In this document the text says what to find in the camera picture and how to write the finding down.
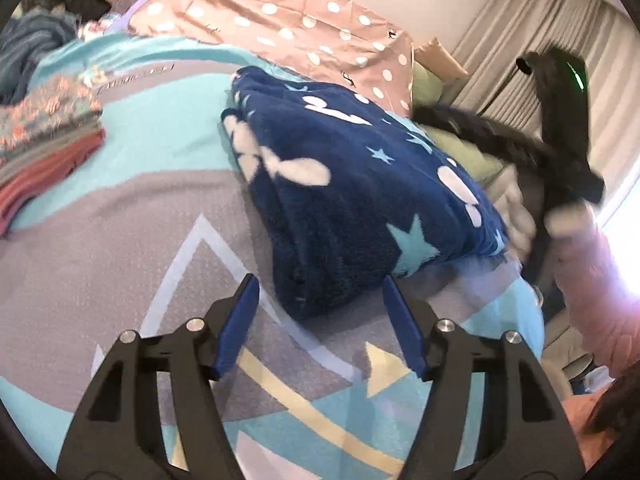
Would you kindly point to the blue striped cloth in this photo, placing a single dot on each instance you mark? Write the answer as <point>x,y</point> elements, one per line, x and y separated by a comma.
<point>35,45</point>

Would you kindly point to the red folded garment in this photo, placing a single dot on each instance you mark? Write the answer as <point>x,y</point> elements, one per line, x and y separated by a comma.
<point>45,175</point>

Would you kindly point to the floral folded garment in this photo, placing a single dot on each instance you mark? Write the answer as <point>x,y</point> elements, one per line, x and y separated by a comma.
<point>45,110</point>

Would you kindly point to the lavender sheet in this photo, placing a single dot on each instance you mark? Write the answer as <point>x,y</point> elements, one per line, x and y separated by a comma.
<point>130,5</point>

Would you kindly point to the black floor lamp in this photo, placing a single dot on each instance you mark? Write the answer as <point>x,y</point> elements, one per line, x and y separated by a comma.
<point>526,62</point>

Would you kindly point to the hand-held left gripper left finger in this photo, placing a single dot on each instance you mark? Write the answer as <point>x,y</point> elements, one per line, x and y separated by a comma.
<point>235,325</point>

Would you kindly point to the person's right forearm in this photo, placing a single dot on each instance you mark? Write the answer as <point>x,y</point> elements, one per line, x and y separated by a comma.
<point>600,285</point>

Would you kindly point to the blue fleece star-print garment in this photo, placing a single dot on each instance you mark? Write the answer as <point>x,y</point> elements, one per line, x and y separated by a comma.
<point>340,185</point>

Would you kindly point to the beige pillow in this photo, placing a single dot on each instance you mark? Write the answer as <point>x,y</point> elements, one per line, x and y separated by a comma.
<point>440,57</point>

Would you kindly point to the grey curtain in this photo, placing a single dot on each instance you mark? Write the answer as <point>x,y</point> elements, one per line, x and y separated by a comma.
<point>500,25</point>

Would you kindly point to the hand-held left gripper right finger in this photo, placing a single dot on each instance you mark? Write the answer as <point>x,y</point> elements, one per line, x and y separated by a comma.
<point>407,330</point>

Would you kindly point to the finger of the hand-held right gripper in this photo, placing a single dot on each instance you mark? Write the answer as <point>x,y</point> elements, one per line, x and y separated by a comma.
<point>480,130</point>

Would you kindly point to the pink polka dot cloth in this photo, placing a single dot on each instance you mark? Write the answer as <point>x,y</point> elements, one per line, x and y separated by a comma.
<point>280,15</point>

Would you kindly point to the green pillow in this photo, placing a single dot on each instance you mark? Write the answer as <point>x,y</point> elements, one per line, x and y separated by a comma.
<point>465,155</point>
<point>425,85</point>

